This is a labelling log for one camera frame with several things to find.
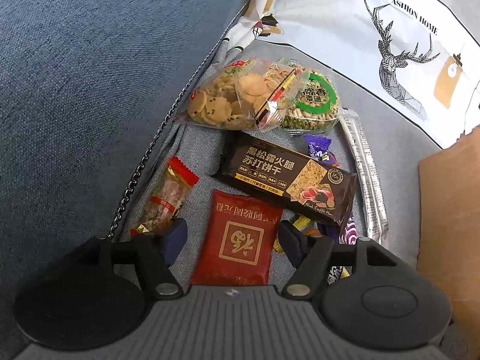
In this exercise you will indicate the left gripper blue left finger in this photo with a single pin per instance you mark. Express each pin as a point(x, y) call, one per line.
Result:
point(174, 240)

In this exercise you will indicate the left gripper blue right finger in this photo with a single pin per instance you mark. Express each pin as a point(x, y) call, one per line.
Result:
point(295, 244)

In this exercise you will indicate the small red-ended candy bar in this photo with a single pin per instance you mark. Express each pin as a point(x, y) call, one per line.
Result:
point(165, 202)

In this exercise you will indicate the dark red square snack packet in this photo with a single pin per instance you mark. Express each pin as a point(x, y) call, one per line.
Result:
point(237, 247)

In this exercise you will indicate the black soda cracker packet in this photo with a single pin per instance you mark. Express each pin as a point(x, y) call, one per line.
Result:
point(287, 178)

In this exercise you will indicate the long silver snack packet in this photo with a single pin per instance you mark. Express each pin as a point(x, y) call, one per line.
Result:
point(374, 207)

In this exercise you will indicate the purple snack wrapper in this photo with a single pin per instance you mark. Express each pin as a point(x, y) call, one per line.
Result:
point(318, 148)

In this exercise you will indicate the green label noodle snack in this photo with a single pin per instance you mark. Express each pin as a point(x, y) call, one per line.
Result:
point(316, 108)

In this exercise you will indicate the clear bag of round cookies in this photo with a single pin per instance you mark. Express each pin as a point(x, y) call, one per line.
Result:
point(250, 94)

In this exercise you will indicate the small yellow wrapped candy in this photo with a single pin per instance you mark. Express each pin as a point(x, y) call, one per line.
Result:
point(302, 224)

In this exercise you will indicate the brown cardboard box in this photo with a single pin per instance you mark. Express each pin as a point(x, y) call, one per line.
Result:
point(449, 240)

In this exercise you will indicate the deer print sofa cover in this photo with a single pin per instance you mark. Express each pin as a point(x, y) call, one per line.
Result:
point(408, 70)

